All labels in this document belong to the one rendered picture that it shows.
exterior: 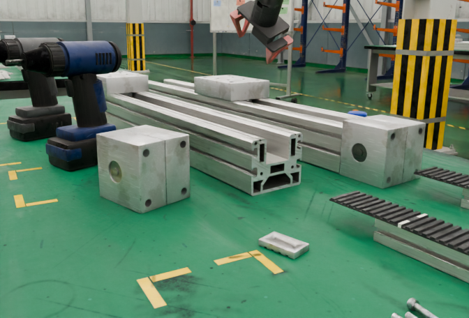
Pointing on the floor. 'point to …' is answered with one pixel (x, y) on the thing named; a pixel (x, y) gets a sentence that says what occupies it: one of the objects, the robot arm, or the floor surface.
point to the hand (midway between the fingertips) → (255, 47)
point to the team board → (220, 1)
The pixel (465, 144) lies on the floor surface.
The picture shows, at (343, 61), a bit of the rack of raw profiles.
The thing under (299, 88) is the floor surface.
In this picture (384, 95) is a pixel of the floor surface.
